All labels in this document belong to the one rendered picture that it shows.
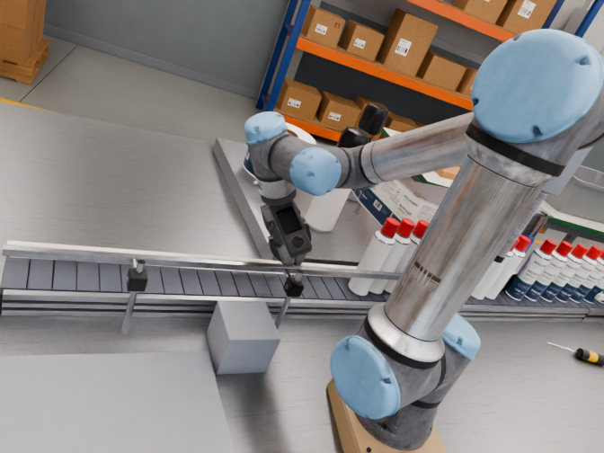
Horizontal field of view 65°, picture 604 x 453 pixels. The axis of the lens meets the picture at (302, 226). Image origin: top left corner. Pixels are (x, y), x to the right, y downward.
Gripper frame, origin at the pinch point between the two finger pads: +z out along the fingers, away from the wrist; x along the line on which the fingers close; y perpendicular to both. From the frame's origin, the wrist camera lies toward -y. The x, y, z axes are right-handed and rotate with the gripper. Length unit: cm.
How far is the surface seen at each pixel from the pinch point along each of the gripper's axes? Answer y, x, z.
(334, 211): 23.9, -18.9, 8.5
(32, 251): -4, 42, -28
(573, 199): 87, -186, 111
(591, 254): 0, -91, 38
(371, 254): -1.5, -17.7, 2.9
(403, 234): -0.7, -26.1, 0.8
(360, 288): -2.5, -13.9, 11.5
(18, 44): 324, 99, 18
